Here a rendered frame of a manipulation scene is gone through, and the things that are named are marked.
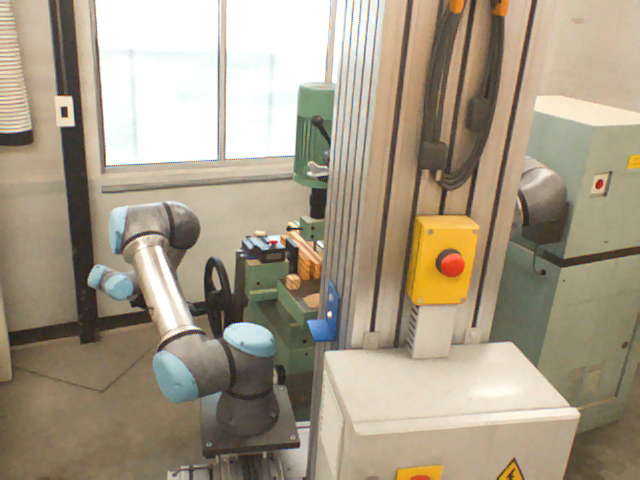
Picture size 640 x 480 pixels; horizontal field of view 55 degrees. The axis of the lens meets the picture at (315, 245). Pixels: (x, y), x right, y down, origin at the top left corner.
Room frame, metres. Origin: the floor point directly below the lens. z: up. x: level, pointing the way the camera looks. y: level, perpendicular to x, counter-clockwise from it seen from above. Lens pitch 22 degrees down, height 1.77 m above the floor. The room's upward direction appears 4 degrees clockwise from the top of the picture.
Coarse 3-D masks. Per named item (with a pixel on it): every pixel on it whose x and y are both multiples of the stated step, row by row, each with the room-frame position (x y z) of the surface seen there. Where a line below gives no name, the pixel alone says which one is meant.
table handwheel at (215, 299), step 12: (216, 264) 1.79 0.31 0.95; (204, 276) 1.92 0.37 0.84; (204, 288) 1.92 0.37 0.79; (216, 288) 1.86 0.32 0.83; (228, 288) 1.72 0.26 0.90; (216, 300) 1.78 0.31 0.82; (228, 300) 1.69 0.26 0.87; (216, 312) 1.80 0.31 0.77; (228, 312) 1.68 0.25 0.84; (216, 324) 1.79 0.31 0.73; (228, 324) 1.68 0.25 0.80; (216, 336) 1.78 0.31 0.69
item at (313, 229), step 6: (300, 216) 1.96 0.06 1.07; (306, 216) 1.96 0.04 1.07; (300, 222) 1.95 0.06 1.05; (306, 222) 1.91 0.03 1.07; (312, 222) 1.91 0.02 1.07; (318, 222) 1.92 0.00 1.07; (324, 222) 1.93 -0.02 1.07; (306, 228) 1.91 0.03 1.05; (312, 228) 1.91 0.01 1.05; (318, 228) 1.92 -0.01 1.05; (324, 228) 1.93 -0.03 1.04; (300, 234) 1.95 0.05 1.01; (306, 234) 1.91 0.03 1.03; (312, 234) 1.91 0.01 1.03; (318, 234) 1.92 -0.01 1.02; (306, 240) 1.90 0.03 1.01; (312, 240) 1.91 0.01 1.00; (318, 240) 1.95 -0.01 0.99
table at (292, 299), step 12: (276, 288) 1.81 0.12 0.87; (288, 288) 1.75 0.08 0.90; (300, 288) 1.76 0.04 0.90; (312, 288) 1.76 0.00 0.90; (252, 300) 1.76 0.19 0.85; (288, 300) 1.71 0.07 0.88; (300, 300) 1.68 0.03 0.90; (300, 312) 1.62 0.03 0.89; (312, 312) 1.61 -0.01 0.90; (300, 324) 1.62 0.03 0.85
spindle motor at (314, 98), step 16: (304, 96) 1.90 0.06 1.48; (320, 96) 1.87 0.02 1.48; (304, 112) 1.89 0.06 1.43; (320, 112) 1.87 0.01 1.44; (304, 128) 1.90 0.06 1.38; (304, 144) 1.89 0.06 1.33; (320, 144) 1.87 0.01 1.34; (304, 160) 1.89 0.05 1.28; (320, 160) 1.87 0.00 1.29; (304, 176) 1.89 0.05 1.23
